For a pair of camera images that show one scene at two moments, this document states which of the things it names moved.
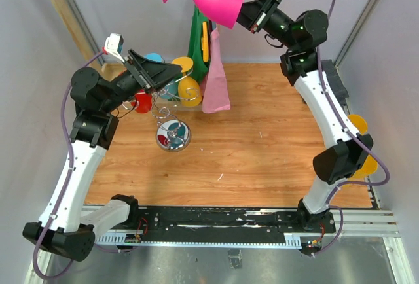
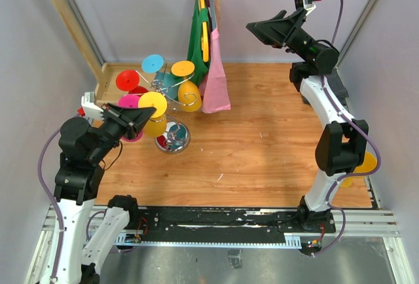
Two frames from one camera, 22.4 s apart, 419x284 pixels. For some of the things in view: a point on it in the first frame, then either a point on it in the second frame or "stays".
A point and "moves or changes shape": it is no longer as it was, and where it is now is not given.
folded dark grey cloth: (335, 80) stays
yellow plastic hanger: (204, 38) stays
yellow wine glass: (359, 122) moves or changes shape
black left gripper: (148, 74) → (132, 120)
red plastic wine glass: (143, 102) moves or changes shape
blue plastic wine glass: (171, 89) stays
